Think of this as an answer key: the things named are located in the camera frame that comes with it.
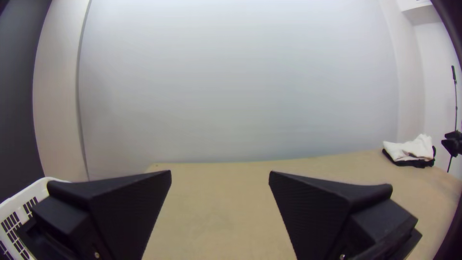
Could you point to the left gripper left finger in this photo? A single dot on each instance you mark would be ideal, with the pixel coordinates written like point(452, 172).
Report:
point(104, 213)

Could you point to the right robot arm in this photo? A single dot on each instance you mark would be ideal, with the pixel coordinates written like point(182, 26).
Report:
point(453, 74)

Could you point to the pile of folded clothes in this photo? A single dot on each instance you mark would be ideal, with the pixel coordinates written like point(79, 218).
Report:
point(411, 150)

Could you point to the white laundry basket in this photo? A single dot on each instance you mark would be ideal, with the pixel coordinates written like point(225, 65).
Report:
point(14, 213)

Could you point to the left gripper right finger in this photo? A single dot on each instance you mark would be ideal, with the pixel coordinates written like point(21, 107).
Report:
point(325, 216)

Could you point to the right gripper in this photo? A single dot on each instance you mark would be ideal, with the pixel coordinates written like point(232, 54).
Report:
point(454, 142)

